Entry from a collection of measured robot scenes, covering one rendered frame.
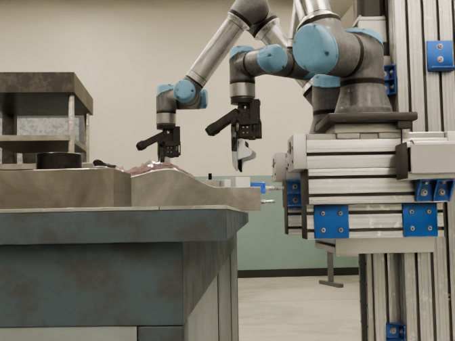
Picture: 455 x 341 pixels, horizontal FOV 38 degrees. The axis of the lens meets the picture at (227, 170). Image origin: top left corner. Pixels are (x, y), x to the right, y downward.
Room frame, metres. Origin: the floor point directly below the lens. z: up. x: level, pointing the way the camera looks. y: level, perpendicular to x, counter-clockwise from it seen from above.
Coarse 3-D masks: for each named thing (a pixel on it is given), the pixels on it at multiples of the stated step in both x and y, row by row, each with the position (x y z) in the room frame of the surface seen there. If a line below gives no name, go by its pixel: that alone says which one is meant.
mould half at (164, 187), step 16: (144, 176) 1.45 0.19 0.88; (160, 176) 1.46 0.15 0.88; (176, 176) 1.47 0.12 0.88; (144, 192) 1.45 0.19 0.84; (160, 192) 1.46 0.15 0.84; (176, 192) 1.47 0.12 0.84; (192, 192) 1.48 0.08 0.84; (208, 192) 1.49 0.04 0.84; (224, 192) 1.50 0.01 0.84; (240, 192) 1.51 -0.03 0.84; (256, 192) 1.52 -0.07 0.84; (240, 208) 1.51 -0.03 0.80; (256, 208) 1.52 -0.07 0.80
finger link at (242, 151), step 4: (240, 140) 1.86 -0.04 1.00; (240, 144) 1.86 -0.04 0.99; (244, 144) 1.85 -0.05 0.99; (240, 148) 1.85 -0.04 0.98; (244, 148) 1.85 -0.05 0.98; (248, 148) 1.85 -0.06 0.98; (232, 152) 1.84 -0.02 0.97; (236, 152) 1.84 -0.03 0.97; (240, 152) 1.85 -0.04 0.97; (244, 152) 1.85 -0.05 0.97; (248, 152) 1.85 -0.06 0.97; (252, 152) 1.84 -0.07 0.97; (232, 156) 1.85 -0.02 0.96; (236, 156) 1.84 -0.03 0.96; (240, 156) 1.85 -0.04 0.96; (244, 156) 1.85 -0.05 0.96; (248, 156) 1.85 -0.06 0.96; (232, 160) 1.85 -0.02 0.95; (236, 160) 1.85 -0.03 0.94; (232, 164) 1.86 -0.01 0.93; (236, 164) 1.85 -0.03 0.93; (236, 168) 1.85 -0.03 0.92
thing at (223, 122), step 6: (234, 108) 1.88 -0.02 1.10; (228, 114) 1.88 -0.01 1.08; (234, 114) 1.88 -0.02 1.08; (222, 120) 1.89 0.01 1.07; (228, 120) 1.88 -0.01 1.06; (210, 126) 1.89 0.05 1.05; (216, 126) 1.89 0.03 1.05; (222, 126) 1.89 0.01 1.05; (210, 132) 1.90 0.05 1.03; (216, 132) 1.90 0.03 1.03
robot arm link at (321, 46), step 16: (304, 0) 1.63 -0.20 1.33; (320, 0) 1.62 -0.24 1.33; (304, 16) 1.63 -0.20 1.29; (320, 16) 1.59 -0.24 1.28; (336, 16) 1.60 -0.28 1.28; (304, 32) 1.59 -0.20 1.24; (320, 32) 1.55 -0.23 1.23; (336, 32) 1.58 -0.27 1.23; (304, 48) 1.60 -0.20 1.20; (320, 48) 1.56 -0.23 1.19; (336, 48) 1.56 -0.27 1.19; (352, 48) 1.60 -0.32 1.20; (304, 64) 1.60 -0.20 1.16; (320, 64) 1.57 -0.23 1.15; (336, 64) 1.59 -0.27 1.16; (352, 64) 1.62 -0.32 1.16
